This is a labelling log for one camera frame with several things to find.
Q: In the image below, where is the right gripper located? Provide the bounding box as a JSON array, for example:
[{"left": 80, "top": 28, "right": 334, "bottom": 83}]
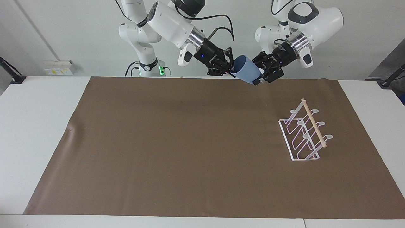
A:
[{"left": 198, "top": 38, "right": 236, "bottom": 77}]

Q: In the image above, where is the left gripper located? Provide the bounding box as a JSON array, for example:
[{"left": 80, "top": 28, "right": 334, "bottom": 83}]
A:
[{"left": 252, "top": 42, "right": 298, "bottom": 84}]

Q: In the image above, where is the blue cup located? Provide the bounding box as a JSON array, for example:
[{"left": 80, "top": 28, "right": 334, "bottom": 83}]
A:
[{"left": 230, "top": 55, "right": 263, "bottom": 86}]

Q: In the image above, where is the black stand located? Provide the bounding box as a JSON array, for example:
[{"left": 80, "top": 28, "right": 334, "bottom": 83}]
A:
[
  {"left": 379, "top": 63, "right": 405, "bottom": 89},
  {"left": 0, "top": 56, "right": 27, "bottom": 85}
]

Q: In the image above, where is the white wire cup holder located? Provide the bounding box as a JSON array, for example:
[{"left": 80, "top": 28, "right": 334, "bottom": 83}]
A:
[{"left": 278, "top": 98, "right": 333, "bottom": 162}]

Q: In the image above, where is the white wall socket box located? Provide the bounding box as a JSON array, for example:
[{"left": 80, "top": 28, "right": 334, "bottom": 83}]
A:
[{"left": 43, "top": 60, "right": 77, "bottom": 76}]

